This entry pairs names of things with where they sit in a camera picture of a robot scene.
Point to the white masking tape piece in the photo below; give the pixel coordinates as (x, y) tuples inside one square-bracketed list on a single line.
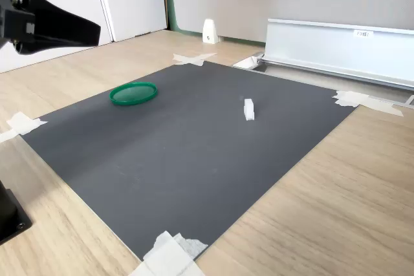
[(22, 124), (352, 98), (168, 256), (194, 58)]

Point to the white partition foot bracket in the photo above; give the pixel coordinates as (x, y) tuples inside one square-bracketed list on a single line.
[(210, 32)]

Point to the small white plastic terminal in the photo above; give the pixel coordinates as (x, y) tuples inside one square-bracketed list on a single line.
[(249, 111)]

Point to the round green lid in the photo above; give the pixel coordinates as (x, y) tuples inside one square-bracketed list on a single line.
[(132, 93)]

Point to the small white duct label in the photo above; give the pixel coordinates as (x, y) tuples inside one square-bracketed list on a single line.
[(363, 33)]

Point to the dark grey mat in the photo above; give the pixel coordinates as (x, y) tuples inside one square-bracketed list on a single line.
[(178, 159)]

